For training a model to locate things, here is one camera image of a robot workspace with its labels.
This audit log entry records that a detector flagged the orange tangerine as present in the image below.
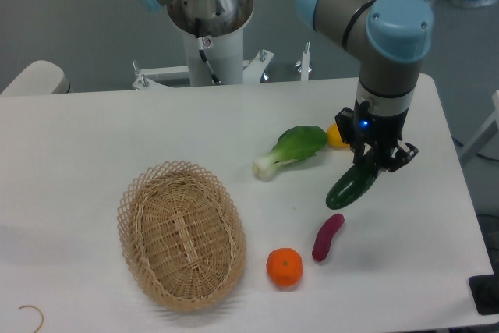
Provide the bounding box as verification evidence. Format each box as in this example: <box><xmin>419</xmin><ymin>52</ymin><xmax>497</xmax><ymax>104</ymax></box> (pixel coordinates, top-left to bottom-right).
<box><xmin>266</xmin><ymin>248</ymin><xmax>303</xmax><ymax>287</ymax></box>

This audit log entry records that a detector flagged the dark green cucumber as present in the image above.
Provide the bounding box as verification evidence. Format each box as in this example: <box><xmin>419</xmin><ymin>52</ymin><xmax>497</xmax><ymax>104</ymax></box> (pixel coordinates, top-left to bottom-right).
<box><xmin>325</xmin><ymin>150</ymin><xmax>380</xmax><ymax>210</ymax></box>

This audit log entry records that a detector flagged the woven wicker basket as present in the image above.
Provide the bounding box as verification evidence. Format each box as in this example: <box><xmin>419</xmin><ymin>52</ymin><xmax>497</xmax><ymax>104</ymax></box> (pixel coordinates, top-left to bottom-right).
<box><xmin>117</xmin><ymin>161</ymin><xmax>246</xmax><ymax>312</ymax></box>

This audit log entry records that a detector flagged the tan rubber band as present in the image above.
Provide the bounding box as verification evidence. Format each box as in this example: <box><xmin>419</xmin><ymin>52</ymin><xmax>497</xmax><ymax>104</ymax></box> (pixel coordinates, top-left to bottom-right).
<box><xmin>18</xmin><ymin>304</ymin><xmax>45</xmax><ymax>331</ymax></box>

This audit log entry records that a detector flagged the purple sweet potato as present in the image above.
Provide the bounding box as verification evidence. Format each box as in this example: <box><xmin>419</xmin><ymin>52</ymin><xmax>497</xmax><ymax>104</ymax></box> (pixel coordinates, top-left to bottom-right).
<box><xmin>312</xmin><ymin>213</ymin><xmax>345</xmax><ymax>262</ymax></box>

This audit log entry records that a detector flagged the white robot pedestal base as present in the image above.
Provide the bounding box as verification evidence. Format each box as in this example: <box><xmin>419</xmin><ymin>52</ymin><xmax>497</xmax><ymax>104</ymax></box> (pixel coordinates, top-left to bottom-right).
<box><xmin>131</xmin><ymin>0</ymin><xmax>313</xmax><ymax>91</ymax></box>

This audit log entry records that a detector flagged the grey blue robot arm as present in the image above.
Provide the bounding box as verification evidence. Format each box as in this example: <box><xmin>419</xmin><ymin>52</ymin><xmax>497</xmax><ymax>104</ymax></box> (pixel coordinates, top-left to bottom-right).
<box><xmin>140</xmin><ymin>0</ymin><xmax>434</xmax><ymax>172</ymax></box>

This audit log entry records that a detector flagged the black device at edge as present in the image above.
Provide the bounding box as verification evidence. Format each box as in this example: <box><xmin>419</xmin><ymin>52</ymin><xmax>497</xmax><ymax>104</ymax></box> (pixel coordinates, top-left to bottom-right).
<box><xmin>469</xmin><ymin>275</ymin><xmax>498</xmax><ymax>316</ymax></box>

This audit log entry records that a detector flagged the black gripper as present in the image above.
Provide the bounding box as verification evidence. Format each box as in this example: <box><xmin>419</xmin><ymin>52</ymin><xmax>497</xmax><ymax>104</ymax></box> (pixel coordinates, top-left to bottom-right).
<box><xmin>334</xmin><ymin>100</ymin><xmax>419</xmax><ymax>172</ymax></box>

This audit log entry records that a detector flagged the black cable on pedestal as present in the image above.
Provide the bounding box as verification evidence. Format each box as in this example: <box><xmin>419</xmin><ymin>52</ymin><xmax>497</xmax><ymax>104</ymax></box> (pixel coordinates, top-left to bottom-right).
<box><xmin>193</xmin><ymin>16</ymin><xmax>221</xmax><ymax>86</ymax></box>

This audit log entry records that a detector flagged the white chair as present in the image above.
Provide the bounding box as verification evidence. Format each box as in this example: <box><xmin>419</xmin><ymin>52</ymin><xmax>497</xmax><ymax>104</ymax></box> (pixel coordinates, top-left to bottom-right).
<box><xmin>1</xmin><ymin>60</ymin><xmax>73</xmax><ymax>97</ymax></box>

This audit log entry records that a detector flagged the yellow lemon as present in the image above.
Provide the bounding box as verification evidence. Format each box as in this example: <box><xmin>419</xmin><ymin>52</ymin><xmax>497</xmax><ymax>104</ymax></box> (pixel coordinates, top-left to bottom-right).
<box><xmin>326</xmin><ymin>122</ymin><xmax>350</xmax><ymax>149</ymax></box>

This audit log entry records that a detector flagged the white frame at right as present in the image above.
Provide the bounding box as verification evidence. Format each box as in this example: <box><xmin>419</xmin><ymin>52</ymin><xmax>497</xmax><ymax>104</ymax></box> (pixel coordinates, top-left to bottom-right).
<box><xmin>458</xmin><ymin>91</ymin><xmax>498</xmax><ymax>166</ymax></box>

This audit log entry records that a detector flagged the green bok choy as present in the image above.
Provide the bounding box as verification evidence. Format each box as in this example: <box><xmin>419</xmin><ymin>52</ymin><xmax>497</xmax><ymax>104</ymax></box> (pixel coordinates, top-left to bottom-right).
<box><xmin>252</xmin><ymin>126</ymin><xmax>327</xmax><ymax>181</ymax></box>

